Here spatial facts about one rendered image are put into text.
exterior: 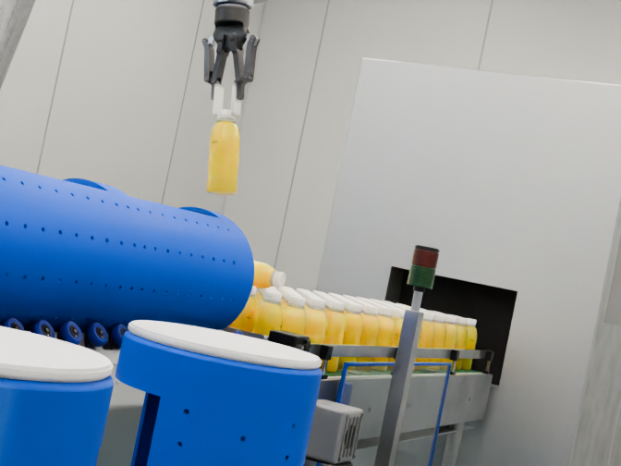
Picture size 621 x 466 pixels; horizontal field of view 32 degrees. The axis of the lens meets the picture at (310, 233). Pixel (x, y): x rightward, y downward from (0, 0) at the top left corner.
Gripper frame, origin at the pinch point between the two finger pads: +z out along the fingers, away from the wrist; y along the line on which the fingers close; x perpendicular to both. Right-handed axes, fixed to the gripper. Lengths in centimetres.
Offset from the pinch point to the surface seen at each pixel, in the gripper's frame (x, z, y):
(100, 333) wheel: -39, 50, 0
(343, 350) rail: 48, 54, 9
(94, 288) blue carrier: -47, 42, 4
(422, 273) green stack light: 49, 34, 28
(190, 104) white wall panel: 379, -80, -255
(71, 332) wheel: -47, 50, 0
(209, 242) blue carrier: -10.3, 31.3, 3.9
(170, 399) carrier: -80, 56, 42
